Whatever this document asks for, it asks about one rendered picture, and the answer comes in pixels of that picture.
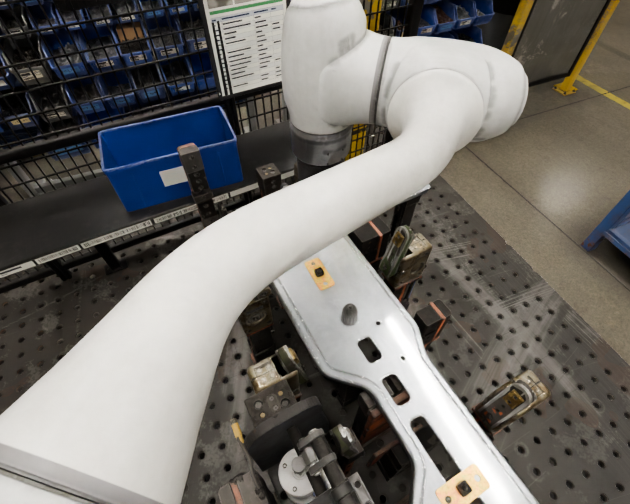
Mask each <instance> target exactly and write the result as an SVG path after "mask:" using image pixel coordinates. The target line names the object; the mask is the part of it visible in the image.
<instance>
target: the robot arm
mask: <svg viewBox="0 0 630 504"><path fill-rule="evenodd" d="M281 78H282V88H283V94H284V100H285V103H286V105H287V108H288V111H289V115H290V128H291V143H292V151H293V153H294V155H295V156H296V157H297V170H298V180H297V182H296V183H295V184H293V185H289V186H288V185H287V184H286V183H282V184H281V186H280V190H279V191H276V192H274V193H272V194H270V195H267V196H265V197H263V198H261V199H258V200H256V201H254V202H252V203H250V204H248V205H246V206H244V207H241V208H239V209H238V210H236V211H234V212H232V213H230V214H228V215H226V216H225V217H223V218H221V219H219V220H218V221H216V222H214V223H213V224H211V225H209V226H208V227H206V228H205V229H203V230H202V231H200V232H199V233H197V234H196V235H194V236H193V237H191V238H190V239H189V240H187V241H186V242H185V243H183V244H182V245H181V246H179V247H178V248H177V249H176V250H174V251H173V252H172V253H171V254H170V255H168V256H167V257H166V258H165V259H164V260H162V261H161V262H160V263H159V264H158V265H157V266H156V267H155V268H154V269H152V270H151V271H150V272H149V273H148V274H147V275H146V276H145V277H144V278H143V279H142V280H141V281H140V282H139V283H138V284H137V285H136V286H135V287H134V288H133V289H132V290H131V291H130V292H129V293H128V294H127V295H126V296H125V297H124V298H123V299H122V300H121V301H120V302H119V303H118V304H117V305H116V306H115V307H114V308H113V309H112V310H111V311H110V312H109V313H108V314H107V315H106V316H105V317H104V318H103V319H102V320H101V321H100V322H99V323H98V324H97V325H96V326H95V327H94V328H93V329H92V330H91V331H90V332H89V333H88V334H87V335H86V336H85V337H84V338H83V339H82V340H80V341H79V342H78V343H77V344H76V345H75V346H74V347H73V348H72V349H71V350H70V351H69V352H68V353H67V354H66V355H65V356H64V357H63V358H62V359H61V360H60V361H59V362H58V363H57V364H56V365H55V366H54V367H53V368H52V369H51V370H49V371H48V372H47V373H46V374H45V375H44V376H43V377H42V378H41V379H40V380H39V381H37V382H36V383H35V384H34V385H33V386H32V387H31V388H30V389H29V390H28V391H27V392H25V393H24V394H23V395H22V396H21V397H20V398H19V399H18V400H17V401H16V402H14V403H13V404H12V405H11V406H10V407H9V408H8V409H7V410H6V411H5V412H4V413H2V414H1V415H0V504H181V501H182V497H183V493H184V489H185V485H186V481H187V477H188V473H189V469H190V465H191V461H192V457H193V453H194V449H195V444H196V440H197V436H198V432H199V428H200V425H201V421H202V418H203V414H204V411H205V407H206V404H207V400H208V397H209V393H210V390H211V386H212V383H213V379H214V376H215V372H216V368H217V365H218V362H219V359H220V356H221V353H222V350H223V347H224V344H225V342H226V339H227V337H228V335H229V333H230V331H231V329H232V327H233V325H234V324H235V322H236V320H237V319H238V317H239V316H240V314H241V313H242V312H243V310H244V309H245V308H246V306H247V305H248V304H249V303H250V302H251V301H252V300H253V299H254V298H255V297H256V296H257V295H258V294H259V293H260V292H261V291H262V290H263V289H264V288H266V287H267V286H268V285H269V284H270V283H272V282H273V281H274V280H276V279H277V278H278V277H280V276H281V275H283V274H284V273H285V272H287V271H288V270H290V269H292V268H293V267H295V266H296V265H298V264H300V263H301V262H303V261H304V260H306V259H308V258H309V257H311V256H313V255H314V254H316V253H318V252H319V251H321V250H323V249H324V248H326V247H328V246H329V245H331V244H332V243H334V242H336V241H337V240H339V239H341V238H342V237H344V236H346V235H347V234H349V233H352V232H354V230H356V229H357V228H359V227H361V226H362V225H364V224H366V223H367V222H369V221H371V220H372V219H374V218H376V217H377V216H379V215H381V214H382V213H384V212H386V211H387V210H389V209H390V208H392V207H394V206H395V205H397V204H399V203H400V202H402V201H404V200H405V199H407V198H408V197H410V196H412V195H413V194H415V193H416V192H418V191H419V190H421V189H422V188H423V187H425V186H426V185H428V184H429V183H430V182H431V181H432V180H434V179H435V178H436V177H437V176H438V175H439V174H440V173H441V172H442V171H443V170H444V168H445V167H446V166H447V164H448V163H449V162H450V160H451V159H452V157H453V155H454V153H455V152H457V151H458V150H460V149H462V148H463V147H465V146H466V145H467V144H468V143H469V142H480V141H484V140H488V139H491V138H494V137H496V136H499V135H501V134H503V133H505V132H506V131H507V130H508V129H509V128H510V127H511V126H512V125H514V124H515V123H516V121H517V120H518V118H519V117H520V115H521V113H522V112H523V109H524V107H525V104H526V100H527V95H528V78H527V76H526V74H525V72H524V69H523V67H522V65H521V64H520V63H519V62H518V61H517V60H516V59H514V58H513V57H511V56H510V55H508V54H506V53H504V52H503V51H501V50H498V49H496V48H493V47H491V46H488V45H484V44H479V43H474V42H469V41H462V40H456V39H448V38H438V37H424V36H413V37H391V36H385V35H381V34H378V33H375V32H373V31H371V30H368V29H366V15H365V13H364V10H363V7H362V5H361V3H360V1H359V0H292V1H291V3H290V5H289V6H288V8H287V10H286V12H285V16H284V21H283V29H282V43H281ZM353 124H374V125H379V126H384V127H387V129H388V131H389V132H390V134H391V136H392V138H393V139H394V140H392V141H390V142H388V143H386V144H384V145H382V146H380V147H378V148H375V149H373V150H371V151H369V152H366V153H364V154H362V155H359V156H357V157H355V158H352V159H349V160H347V161H346V162H344V160H345V157H346V156H347V155H348V153H349V151H350V143H351V132H352V127H353Z"/></svg>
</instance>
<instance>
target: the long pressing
mask: <svg viewBox="0 0 630 504"><path fill-rule="evenodd" d="M314 258H319V259H320V260H321V262H322V264H323V265H324V267H325V268H326V270H327V271H328V273H329V274H330V276H331V277H332V279H333V281H334V282H335V285H334V286H332V287H329V288H327V289H325V290H322V291H321V290H319V288H318V287H317V285H316V283H315V282H314V280H313V278H312V277H311V275H310V273H309V272H308V270H307V268H306V267H305V265H304V264H305V262H307V261H310V260H312V259H314ZM271 285H272V287H273V289H274V290H275V292H276V294H277V296H278V298H279V299H280V301H281V303H282V305H283V307H284V308H285V310H286V312H287V314H288V316H289V317H290V319H291V321H292V323H293V325H294V326H295V328H296V330H297V332H298V334H299V335H300V337H301V339H302V341H303V343H304V344H305V346H306V348H307V350H308V352H309V353H310V355H311V357H312V359H313V361H314V362H315V364H316V366H317V368H318V369H319V371H320V373H321V374H322V375H323V376H324V377H326V378H327V379H329V380H331V381H335V382H338V383H342V384H345V385H349V386H352V387H356V388H359V389H362V390H364V391H365V392H367V393H368V394H369V395H370V396H371V397H372V399H373V400H374V402H375V403H376V405H377V407H378V408H379V410H380V411H381V413H382V415H383V416H384V418H385V420H386V421H387V423H388V424H389V426H390V428H391V429H392V431H393V432H394V434H395V436H396V437H397V439H398V441H399V442H400V444H401V445H402V447H403V449H404V450H405V452H406V454H407V455H408V457H409V459H410V462H411V467H412V477H411V485H410V494H409V503H408V504H441V502H440V501H439V499H438V497H437V496H436V494H435V491H436V490H437V489H438V488H439V487H441V486H442V485H443V484H445V483H446V482H447V481H446V480H445V479H444V477H443V476H442V474H441V473H440V471H439V469H438V468H437V466H436V465H435V463H434V462H433V460H432V459H431V457H430V456H429V454H428V453H427V451H426V449H425V448H424V446H423V445H422V443H421V442H420V440H419V439H418V437H417V436H416V434H415V433H414V431H413V429H412V428H411V425H410V423H411V421H412V420H414V419H415V418H417V417H419V416H421V417H423V418H424V419H425V420H426V421H427V423H428V424H429V426H430V427H431V429H432V430H433V432H434V433H435V435H436V436H437V438H438V439H439V441H440V442H441V443H442V445H443V446H444V448H445V449H446V451H447V452H448V454H449V455H450V457H451V458H452V460H453V461H454V463H455V464H456V466H457V467H458V468H459V470H460V472H461V471H463V470H464V469H466V468H467V467H468V466H470V465H471V464H476V465H477V466H478V467H479V469H480V470H481V472H482V473H483V474H484V476H485V477H486V479H487V480H488V482H489V483H490V488H489V489H488V490H486V491H485V492H484V493H482V494H481V495H480V496H478V497H477V498H478V499H479V500H480V501H481V502H482V504H539V503H538V501H537V500H536V499H535V497H534V496H533V495H532V493H531V492H530V491H529V489H528V488H527V487H526V485H525V484H524V483H523V482H522V480H521V479H520V478H519V476H518V475H517V474H516V472H515V471H514V470H513V468H512V467H511V466H510V464H509V463H508V462H507V460H506V459H505V458H504V456H503V455H502V454H501V453H500V451H499V450H498V449H497V447H496V446H495V445H494V443H493V442H492V441H491V439H490V438H489V437H488V435H487V434H486V433H485V431H484V430H483V429H482V427H481V426H480V425H479V424H478V422H477V421H476V420H475V418H474V417H473V416H472V414H471V413H470V412H469V410H468V409H467V408H466V406H465V405H464V404H463V402H462V401H461V400H460V398H459V397H458V396H457V394H456V393H455V392H454V391H453V389H452V388H451V387H450V385H449V384H448V383H447V381H446V380H445V379H444V377H443V376H442V375H441V373H440V372H439V371H438V369H437V368H436V367H435V365H434V364H433V363H432V362H431V360H430V359H429V357H428V355H427V353H426V350H425V346H424V343H423V339H422V336H421V332H420V329H419V327H418V325H417V323H416V322H415V320H414V319H413V318H412V317H411V315H410V314H409V313H408V311H407V310H406V309H405V308H404V306H403V305H402V304H401V303H400V301H399V300H398V299H397V297H396V296H395V295H394V294H393V292H392V291H391V290H390V289H389V287H388V286H387V285H386V283H385V282H384V281H383V280H382V278H381V277H380V276H379V274H378V273H377V272H376V271H375V269H374V268H373V267H372V266H371V264H370V263H369V262H368V260H367V259H366V258H365V257H364V255H363V254H362V253H361V252H360V250H359V249H358V248H357V246H356V245H355V244H354V243H353V241H352V240H351V239H350V238H349V236H348V235H346V236H344V237H342V238H341V239H339V240H337V241H336V242H334V243H332V244H331V245H329V246H328V247H326V248H324V249H323V250H321V251H319V252H318V253H316V254H314V255H313V256H311V257H309V258H308V259H306V260H304V261H303V262H301V263H300V264H298V265H296V266H295V267H293V268H292V269H290V270H288V271H287V272H285V273H284V274H283V275H281V276H280V277H278V278H277V279H276V280H274V281H273V282H272V283H271ZM348 303H352V304H354V305H355V306H356V307H357V310H358V314H357V321H356V323H355V324H353V325H345V324H344V323H343V322H342V320H341V316H342V309H343V307H344V306H345V305H346V304H348ZM377 321H379V322H380V325H377V324H376V322H377ZM365 338H369V339H371V341H372V342H373V343H374V345H375V346H376V348H377V349H378V351H379V352H380V354H381V358H380V359H379V360H377V361H375V362H373V363H371V362H369V361H368V360H367V359H366V357H365V356H364V354H363V353H362V351H361V349H360V348H359V346H358V342H359V341H361V340H363V339H365ZM401 356H405V358H406V359H405V360H401ZM389 375H395V376H396V377H397V379H398V380H399V382H400V383H401V385H402V386H403V388H404V389H405V391H406V392H407V393H408V395H409V401H408V402H406V403H404V404H403V405H397V404H396V403H395V402H394V400H393V399H392V397H391V396H390V394H389V393H388V391H387V389H386V388H385V386H384V385H383V383H382V381H383V379H384V378H385V377H387V376H389Z"/></svg>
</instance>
